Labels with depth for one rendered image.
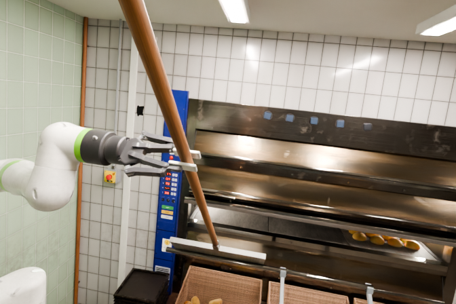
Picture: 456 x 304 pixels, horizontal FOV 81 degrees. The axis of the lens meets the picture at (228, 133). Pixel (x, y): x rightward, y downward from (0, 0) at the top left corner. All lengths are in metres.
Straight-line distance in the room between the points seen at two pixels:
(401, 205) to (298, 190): 0.67
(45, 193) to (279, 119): 1.45
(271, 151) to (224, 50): 0.77
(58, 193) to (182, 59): 1.40
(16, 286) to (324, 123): 1.72
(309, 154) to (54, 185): 1.53
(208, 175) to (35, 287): 1.19
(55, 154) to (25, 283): 0.56
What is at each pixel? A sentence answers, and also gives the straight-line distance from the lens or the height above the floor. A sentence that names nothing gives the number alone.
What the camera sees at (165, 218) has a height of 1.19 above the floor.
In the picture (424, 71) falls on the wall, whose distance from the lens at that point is 2.11.
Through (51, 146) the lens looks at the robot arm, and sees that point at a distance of 0.81.
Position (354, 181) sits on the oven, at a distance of 2.03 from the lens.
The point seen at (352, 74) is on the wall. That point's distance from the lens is 1.95.
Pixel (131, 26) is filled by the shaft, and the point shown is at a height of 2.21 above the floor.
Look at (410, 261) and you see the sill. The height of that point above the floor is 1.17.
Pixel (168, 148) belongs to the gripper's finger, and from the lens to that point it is 0.71.
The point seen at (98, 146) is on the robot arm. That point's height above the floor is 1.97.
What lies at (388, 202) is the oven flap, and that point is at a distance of 2.15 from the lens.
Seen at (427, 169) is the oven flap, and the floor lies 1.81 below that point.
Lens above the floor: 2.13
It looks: 7 degrees down
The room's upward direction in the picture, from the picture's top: 6 degrees clockwise
